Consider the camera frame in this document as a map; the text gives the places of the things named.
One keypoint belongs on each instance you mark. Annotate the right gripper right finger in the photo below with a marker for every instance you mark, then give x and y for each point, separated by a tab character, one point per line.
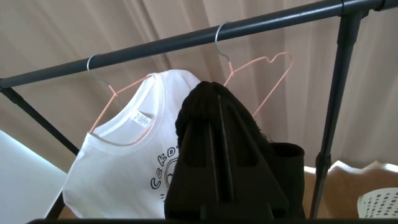
255	186

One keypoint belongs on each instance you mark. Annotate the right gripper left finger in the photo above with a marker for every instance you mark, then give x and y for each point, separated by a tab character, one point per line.
192	186

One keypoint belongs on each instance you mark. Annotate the black garment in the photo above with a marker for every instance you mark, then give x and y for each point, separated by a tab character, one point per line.
289	174

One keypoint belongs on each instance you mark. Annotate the white printed t-shirt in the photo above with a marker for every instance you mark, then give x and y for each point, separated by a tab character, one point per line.
124	174

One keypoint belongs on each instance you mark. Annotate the pink clothes hanger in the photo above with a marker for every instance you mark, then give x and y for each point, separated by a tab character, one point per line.
107	105
273	84

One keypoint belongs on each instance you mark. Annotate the white laundry basket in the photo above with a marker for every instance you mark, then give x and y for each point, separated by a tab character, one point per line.
379	203

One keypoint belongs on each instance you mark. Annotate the black clothes rack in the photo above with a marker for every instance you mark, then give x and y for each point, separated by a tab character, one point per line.
186	39

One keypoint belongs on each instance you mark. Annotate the beige curtain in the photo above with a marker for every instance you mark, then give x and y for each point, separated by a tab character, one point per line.
93	25

